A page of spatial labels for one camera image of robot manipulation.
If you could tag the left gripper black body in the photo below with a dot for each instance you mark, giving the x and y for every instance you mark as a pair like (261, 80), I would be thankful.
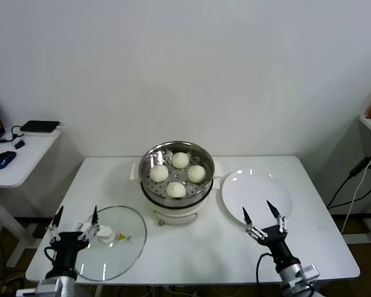
(68, 244)

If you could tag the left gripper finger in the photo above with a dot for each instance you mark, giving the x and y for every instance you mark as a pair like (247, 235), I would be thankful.
(95, 218)
(58, 216)

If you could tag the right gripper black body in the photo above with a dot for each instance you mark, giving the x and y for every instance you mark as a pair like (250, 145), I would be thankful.
(273, 241)

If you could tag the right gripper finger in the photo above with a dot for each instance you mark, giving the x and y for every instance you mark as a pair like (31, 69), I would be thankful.
(248, 218)
(273, 210)

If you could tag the white steamed baozi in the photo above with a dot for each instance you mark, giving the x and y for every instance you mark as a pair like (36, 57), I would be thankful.
(176, 189)
(196, 173)
(180, 160)
(159, 173)

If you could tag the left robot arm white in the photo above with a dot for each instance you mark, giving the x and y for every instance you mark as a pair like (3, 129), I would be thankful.
(68, 287)

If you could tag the stainless steel steamer basket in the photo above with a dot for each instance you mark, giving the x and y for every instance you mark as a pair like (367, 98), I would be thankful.
(175, 174)

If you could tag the white round plate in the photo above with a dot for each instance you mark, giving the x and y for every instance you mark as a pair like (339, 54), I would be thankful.
(256, 191)

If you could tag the white side table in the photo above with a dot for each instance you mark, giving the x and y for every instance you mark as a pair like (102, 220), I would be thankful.
(21, 167)

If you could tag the blue computer mouse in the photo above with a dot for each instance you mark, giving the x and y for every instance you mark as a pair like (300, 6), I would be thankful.
(3, 159)

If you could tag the small black adapter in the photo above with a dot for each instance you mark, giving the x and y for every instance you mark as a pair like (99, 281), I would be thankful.
(18, 144)

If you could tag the flat black box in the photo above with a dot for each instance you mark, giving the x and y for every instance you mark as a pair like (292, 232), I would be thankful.
(38, 126)

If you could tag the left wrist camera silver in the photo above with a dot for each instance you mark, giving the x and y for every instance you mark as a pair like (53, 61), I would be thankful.
(49, 284)

